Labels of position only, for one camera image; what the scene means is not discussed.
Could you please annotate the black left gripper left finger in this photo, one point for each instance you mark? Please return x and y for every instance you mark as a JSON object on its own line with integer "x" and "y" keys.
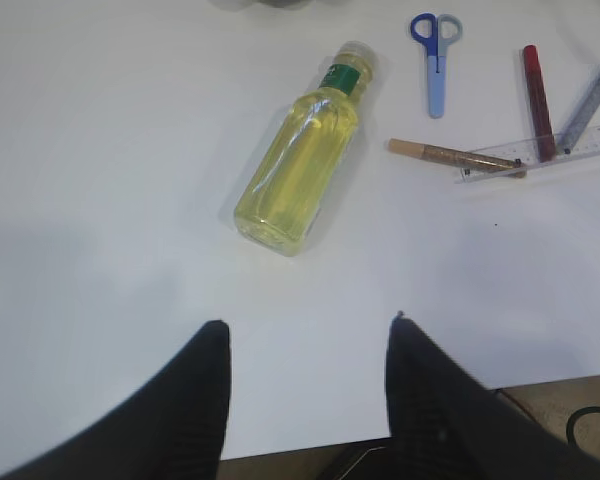
{"x": 174, "y": 427}

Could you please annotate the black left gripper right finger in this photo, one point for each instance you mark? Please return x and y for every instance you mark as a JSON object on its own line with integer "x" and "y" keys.
{"x": 445, "y": 425}

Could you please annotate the clear plastic ruler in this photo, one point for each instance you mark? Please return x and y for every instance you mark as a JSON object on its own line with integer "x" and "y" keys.
{"x": 536, "y": 153}

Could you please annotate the translucent green wavy plate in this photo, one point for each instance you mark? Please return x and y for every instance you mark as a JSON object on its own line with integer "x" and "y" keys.
{"x": 236, "y": 5}

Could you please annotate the gold glitter marker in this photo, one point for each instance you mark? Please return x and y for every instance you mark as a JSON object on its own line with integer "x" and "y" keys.
{"x": 456, "y": 158}

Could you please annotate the yellow oil bottle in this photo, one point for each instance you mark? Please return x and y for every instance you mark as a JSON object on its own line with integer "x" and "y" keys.
{"x": 283, "y": 197}

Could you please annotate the red glitter marker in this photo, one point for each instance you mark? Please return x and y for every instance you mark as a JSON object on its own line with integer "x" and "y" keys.
{"x": 538, "y": 104}

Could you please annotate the silver glitter marker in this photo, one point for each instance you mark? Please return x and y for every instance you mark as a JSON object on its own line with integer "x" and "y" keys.
{"x": 580, "y": 119}

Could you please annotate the blue scissors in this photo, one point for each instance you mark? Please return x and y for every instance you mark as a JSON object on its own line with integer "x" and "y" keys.
{"x": 436, "y": 34}

